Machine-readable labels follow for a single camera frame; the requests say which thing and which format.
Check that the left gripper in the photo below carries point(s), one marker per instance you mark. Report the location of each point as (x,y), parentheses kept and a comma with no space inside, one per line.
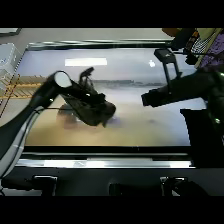
(96,112)

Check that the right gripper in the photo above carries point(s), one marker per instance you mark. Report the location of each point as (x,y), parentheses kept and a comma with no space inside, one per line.
(150,98)

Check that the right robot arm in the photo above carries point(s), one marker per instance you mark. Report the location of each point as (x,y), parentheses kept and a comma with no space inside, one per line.
(193,86)

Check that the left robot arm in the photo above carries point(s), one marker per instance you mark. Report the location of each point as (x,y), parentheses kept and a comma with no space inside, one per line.
(50,89)

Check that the black garment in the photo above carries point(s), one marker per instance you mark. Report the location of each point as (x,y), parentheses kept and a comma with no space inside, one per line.
(200,136)

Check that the silver frame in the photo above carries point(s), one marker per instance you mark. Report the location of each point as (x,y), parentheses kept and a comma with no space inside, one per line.
(106,163)

